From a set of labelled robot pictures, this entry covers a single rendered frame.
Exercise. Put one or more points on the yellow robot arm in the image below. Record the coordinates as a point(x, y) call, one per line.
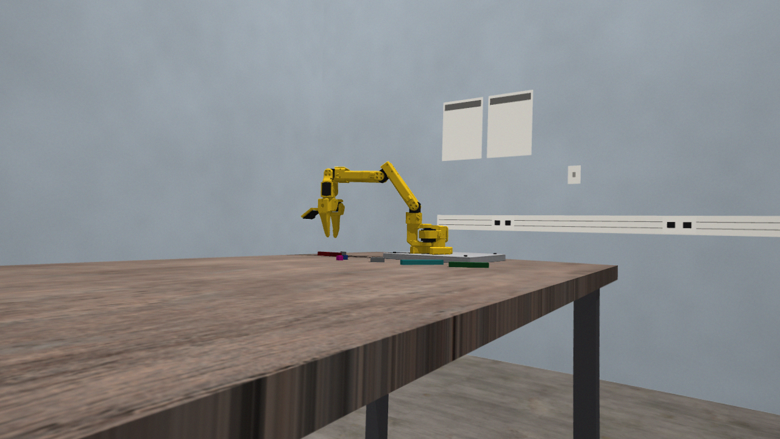
point(429, 234)

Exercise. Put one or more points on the turquoise rod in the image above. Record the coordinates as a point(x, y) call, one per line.
point(421, 262)

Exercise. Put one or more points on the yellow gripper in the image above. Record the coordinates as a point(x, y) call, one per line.
point(327, 208)

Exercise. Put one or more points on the green rod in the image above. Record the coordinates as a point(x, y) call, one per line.
point(468, 264)

